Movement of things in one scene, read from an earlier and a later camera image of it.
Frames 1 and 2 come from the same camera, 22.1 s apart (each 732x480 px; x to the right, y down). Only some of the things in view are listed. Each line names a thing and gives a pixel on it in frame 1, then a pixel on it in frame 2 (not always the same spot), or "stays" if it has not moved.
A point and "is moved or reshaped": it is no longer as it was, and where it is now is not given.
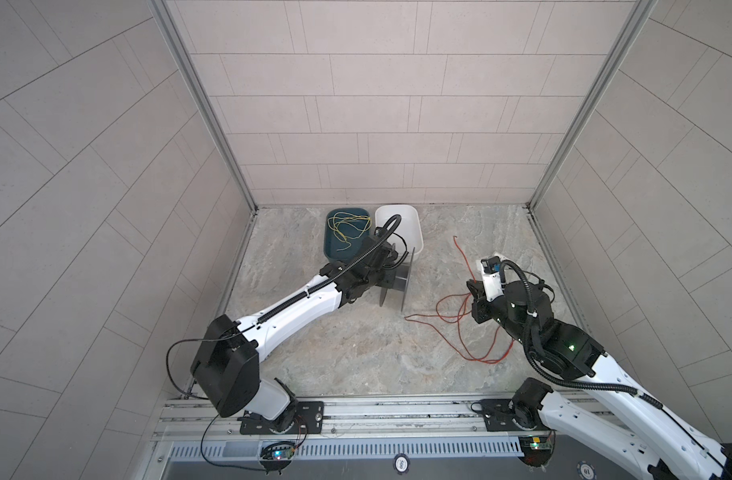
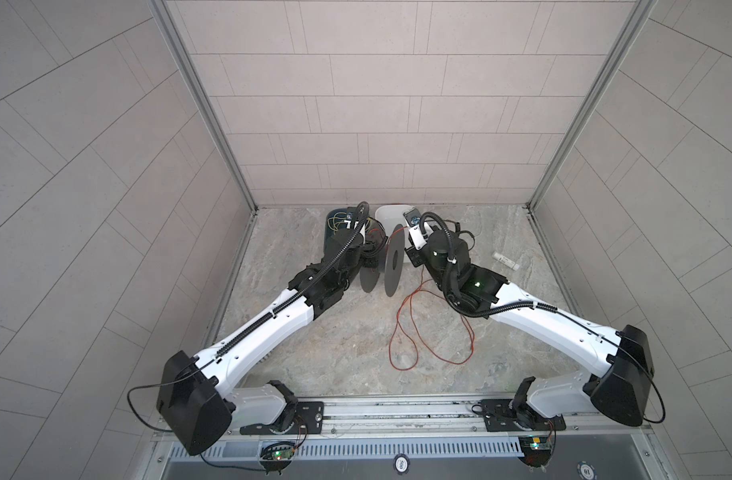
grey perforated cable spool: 398,279 is moved or reshaped
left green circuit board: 277,452 stays
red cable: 463,259 is moved or reshaped
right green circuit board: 537,450 stays
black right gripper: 477,291 → 413,255
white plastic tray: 407,237 stays
